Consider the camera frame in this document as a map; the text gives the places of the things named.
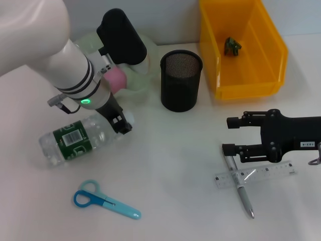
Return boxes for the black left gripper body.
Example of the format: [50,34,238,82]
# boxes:
[95,99,125,121]

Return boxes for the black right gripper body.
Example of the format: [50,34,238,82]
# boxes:
[259,108,321,163]

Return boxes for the pink peach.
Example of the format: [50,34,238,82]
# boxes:
[104,67,127,95]

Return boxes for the clear green-label water bottle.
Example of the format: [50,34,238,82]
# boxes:
[38,110,136,169]

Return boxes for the green plastic wrapper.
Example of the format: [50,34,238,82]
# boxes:
[223,37,243,57]

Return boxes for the blue teal scissors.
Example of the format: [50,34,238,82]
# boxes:
[73,179,142,221]

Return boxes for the transparent plastic ruler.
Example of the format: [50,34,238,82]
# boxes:
[214,160,298,189]

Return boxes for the translucent green fruit plate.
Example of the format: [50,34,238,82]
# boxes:
[74,30,161,101]

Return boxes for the grey ballpoint pen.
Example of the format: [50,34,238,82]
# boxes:
[222,150,255,219]

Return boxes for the black mesh pen cup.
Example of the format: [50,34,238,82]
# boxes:
[159,49,203,112]

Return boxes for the yellow plastic storage bin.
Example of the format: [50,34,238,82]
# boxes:
[199,0,289,101]

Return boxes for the right gripper connector cable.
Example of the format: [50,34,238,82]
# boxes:
[307,143,321,166]

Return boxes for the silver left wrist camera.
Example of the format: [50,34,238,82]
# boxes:
[96,8,151,75]

